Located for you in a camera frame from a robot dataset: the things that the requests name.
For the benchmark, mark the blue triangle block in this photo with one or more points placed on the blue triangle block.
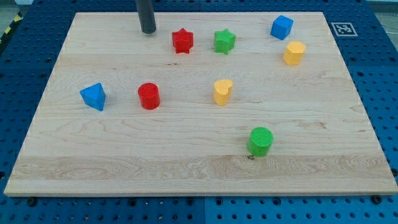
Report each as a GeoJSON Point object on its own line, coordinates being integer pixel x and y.
{"type": "Point", "coordinates": [94, 96]}

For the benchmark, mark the yellow heart block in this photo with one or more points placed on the yellow heart block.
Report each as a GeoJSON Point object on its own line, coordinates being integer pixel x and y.
{"type": "Point", "coordinates": [222, 90]}

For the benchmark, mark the light wooden board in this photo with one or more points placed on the light wooden board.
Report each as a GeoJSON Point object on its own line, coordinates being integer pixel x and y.
{"type": "Point", "coordinates": [324, 143]}

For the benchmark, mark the red cylinder block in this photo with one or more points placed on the red cylinder block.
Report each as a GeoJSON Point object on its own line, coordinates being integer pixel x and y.
{"type": "Point", "coordinates": [149, 96]}

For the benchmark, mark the green cylinder block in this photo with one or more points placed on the green cylinder block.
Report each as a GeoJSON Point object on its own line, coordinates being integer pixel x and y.
{"type": "Point", "coordinates": [260, 141]}

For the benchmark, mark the red star block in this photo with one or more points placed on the red star block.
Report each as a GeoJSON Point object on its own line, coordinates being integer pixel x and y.
{"type": "Point", "coordinates": [182, 41]}

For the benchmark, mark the green star block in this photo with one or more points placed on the green star block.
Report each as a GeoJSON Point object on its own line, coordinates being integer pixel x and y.
{"type": "Point", "coordinates": [224, 41]}

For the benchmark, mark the yellow hexagon block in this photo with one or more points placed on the yellow hexagon block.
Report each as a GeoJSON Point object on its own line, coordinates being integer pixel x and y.
{"type": "Point", "coordinates": [294, 52]}

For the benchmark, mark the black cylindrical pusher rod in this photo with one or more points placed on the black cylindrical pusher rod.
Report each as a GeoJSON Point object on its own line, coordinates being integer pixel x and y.
{"type": "Point", "coordinates": [146, 15]}

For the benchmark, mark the blue cube block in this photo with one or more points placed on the blue cube block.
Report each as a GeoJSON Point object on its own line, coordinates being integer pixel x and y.
{"type": "Point", "coordinates": [281, 27]}

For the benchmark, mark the white fiducial marker tag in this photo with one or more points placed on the white fiducial marker tag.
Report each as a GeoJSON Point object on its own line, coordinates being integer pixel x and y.
{"type": "Point", "coordinates": [344, 29]}

